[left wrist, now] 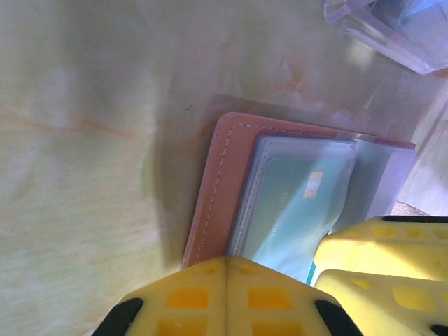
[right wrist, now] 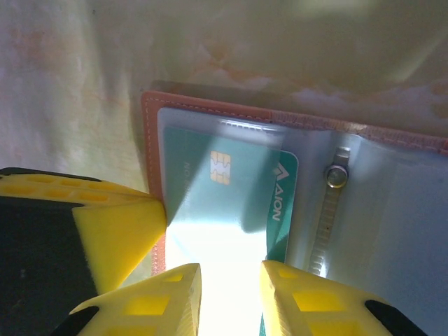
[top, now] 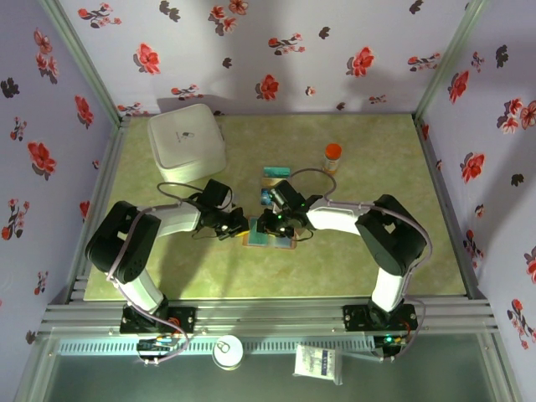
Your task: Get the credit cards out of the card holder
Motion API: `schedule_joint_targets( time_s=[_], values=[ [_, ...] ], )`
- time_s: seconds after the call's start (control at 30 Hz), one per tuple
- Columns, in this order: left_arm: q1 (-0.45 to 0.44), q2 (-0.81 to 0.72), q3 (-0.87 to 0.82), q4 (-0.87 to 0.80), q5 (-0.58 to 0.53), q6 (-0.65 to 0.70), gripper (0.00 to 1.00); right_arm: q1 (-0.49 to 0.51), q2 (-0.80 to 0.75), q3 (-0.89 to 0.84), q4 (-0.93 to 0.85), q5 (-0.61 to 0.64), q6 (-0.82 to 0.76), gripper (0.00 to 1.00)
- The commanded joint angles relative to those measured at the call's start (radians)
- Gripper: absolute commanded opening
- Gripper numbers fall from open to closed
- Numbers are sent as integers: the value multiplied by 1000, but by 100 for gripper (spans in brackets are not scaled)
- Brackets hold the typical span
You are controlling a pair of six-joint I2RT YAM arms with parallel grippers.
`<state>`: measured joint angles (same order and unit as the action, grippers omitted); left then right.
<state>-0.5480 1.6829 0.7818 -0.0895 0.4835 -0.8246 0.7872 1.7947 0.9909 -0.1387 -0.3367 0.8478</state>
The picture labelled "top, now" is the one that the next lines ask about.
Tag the perforated metal strip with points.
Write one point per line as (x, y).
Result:
(272, 346)

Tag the white plastic packet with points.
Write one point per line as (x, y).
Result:
(316, 364)

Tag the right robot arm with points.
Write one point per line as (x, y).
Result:
(335, 218)

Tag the aluminium side rail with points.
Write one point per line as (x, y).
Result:
(106, 167)
(448, 209)

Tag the silver tin can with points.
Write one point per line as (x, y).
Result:
(228, 354)

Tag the aluminium frame cross rail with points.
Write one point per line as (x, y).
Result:
(268, 314)

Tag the brown leather card holder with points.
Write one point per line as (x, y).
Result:
(285, 244)

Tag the aluminium frame leg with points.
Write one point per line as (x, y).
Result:
(502, 368)
(29, 385)

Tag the orange pill bottle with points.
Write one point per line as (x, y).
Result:
(332, 161)

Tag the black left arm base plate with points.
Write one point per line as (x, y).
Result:
(184, 318)

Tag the aluminium frame post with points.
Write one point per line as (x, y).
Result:
(86, 63)
(447, 63)

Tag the white square lidded box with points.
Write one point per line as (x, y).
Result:
(186, 138)

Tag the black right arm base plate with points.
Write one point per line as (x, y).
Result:
(356, 318)

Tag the blue plastic card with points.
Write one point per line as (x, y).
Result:
(266, 197)

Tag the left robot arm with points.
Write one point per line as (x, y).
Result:
(176, 220)

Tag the gold plastic card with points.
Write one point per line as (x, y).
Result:
(270, 182)

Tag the small controller circuit board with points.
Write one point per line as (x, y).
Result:
(389, 345)
(153, 346)

